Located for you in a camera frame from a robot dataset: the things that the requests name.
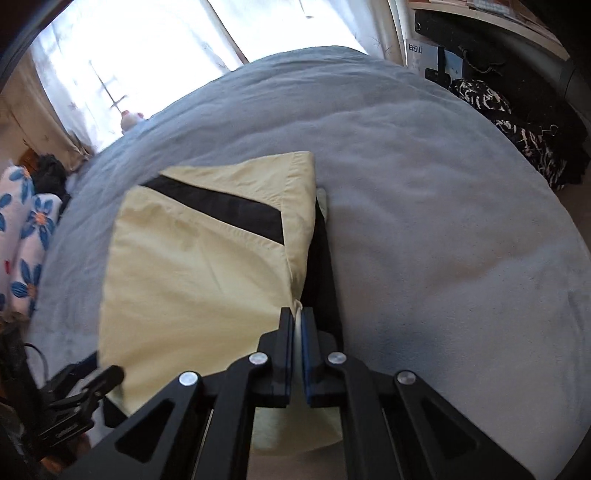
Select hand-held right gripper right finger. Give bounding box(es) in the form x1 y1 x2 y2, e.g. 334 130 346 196
302 307 536 480

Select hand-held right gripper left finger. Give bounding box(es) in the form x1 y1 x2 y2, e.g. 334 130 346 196
60 307 296 480

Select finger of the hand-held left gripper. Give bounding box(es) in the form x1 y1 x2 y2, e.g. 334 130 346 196
41 364 126 448

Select yellow and black hooded jacket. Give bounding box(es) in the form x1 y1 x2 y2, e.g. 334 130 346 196
98 151 345 455

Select floral white blue pillows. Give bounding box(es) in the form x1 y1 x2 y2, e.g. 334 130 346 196
0 166 61 319

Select grey-blue bed blanket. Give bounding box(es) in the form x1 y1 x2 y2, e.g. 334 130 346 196
28 45 591 480

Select black clothing pile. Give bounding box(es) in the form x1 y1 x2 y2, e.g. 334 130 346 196
34 154 72 204

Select beige curtain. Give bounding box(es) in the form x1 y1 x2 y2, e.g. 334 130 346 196
388 0 413 65
0 46 93 160

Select black and white patterned cloth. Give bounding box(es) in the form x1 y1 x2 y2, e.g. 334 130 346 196
450 78 568 190

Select white box with blue print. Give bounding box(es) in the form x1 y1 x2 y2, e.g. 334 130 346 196
404 39 462 83

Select sheer white floral curtain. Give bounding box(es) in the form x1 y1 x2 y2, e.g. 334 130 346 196
32 0 398 148

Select grey tube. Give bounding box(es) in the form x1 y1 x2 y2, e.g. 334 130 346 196
503 28 591 99

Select curved desk top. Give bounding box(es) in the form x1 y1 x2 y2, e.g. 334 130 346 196
406 0 573 61

